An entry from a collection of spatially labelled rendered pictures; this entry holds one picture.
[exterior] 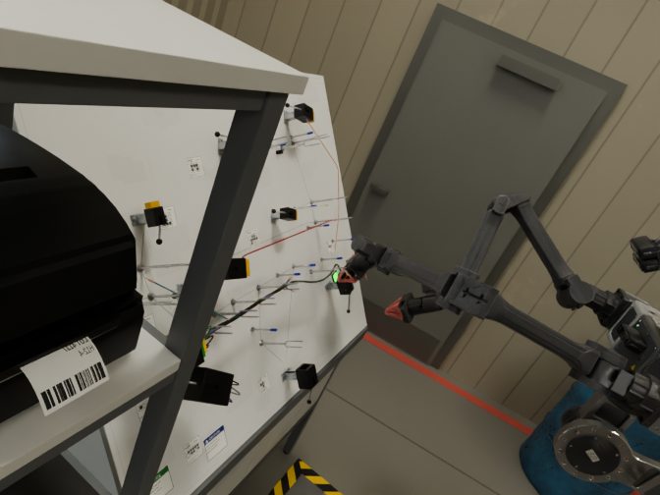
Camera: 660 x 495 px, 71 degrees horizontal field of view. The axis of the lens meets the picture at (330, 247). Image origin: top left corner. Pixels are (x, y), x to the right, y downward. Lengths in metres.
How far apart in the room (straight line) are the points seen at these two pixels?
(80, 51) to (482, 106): 2.80
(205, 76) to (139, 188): 0.73
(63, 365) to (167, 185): 0.69
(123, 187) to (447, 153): 2.31
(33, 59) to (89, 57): 0.03
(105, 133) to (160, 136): 0.14
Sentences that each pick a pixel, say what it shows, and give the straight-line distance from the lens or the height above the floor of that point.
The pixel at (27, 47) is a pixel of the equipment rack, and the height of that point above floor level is 1.84.
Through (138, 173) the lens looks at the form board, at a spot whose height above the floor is 1.46.
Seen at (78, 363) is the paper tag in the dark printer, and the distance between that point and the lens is 0.53.
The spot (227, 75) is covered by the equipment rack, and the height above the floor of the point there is 1.84.
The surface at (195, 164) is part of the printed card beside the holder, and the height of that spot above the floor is 1.47.
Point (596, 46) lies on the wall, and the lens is 3.10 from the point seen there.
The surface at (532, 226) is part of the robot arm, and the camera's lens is 1.73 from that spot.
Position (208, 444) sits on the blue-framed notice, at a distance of 1.26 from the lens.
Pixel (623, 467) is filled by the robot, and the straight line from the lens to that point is 1.69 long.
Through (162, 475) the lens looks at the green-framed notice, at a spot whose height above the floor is 0.94.
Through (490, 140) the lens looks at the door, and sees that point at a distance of 3.03.
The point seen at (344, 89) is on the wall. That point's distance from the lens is 3.23.
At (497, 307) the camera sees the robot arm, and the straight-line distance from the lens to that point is 1.10.
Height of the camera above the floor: 1.92
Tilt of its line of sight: 25 degrees down
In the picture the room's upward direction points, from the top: 24 degrees clockwise
